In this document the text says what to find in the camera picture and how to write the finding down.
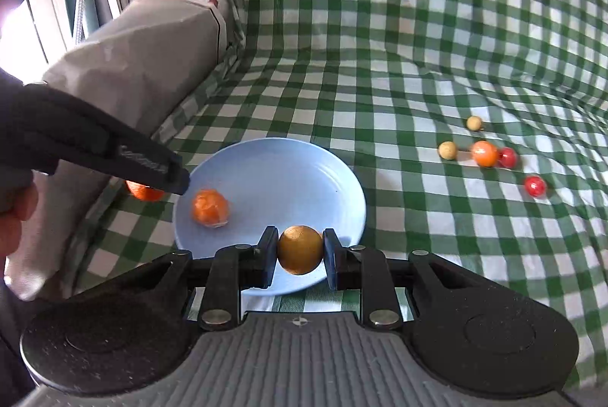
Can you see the brown longan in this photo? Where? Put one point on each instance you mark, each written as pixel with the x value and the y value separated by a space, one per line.
pixel 447 150
pixel 474 123
pixel 300 249

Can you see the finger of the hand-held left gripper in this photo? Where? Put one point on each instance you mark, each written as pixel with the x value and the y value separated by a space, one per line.
pixel 142 162

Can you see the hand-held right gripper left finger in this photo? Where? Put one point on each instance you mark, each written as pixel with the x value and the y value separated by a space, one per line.
pixel 269 257

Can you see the red tomato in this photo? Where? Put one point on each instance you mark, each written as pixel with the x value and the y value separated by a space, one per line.
pixel 535 186
pixel 509 157

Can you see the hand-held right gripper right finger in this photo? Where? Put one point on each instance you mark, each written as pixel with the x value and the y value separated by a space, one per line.
pixel 331 262

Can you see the light blue plate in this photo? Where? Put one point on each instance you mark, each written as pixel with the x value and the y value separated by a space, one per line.
pixel 285 179

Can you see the plastic-wrapped orange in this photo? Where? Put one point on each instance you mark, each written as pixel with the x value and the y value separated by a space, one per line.
pixel 210 207

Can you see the person's left hand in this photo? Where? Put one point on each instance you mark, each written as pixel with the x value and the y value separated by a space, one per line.
pixel 9 233

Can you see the yellow-orange tangerine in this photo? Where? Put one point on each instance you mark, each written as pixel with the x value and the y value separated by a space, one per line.
pixel 484 154

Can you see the grey paper bag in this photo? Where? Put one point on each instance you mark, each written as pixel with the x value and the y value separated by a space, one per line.
pixel 133 55

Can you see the small tangerine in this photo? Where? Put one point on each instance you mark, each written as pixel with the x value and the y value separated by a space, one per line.
pixel 145 194

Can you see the green checked blanket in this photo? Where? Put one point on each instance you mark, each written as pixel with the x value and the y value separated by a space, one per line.
pixel 380 31

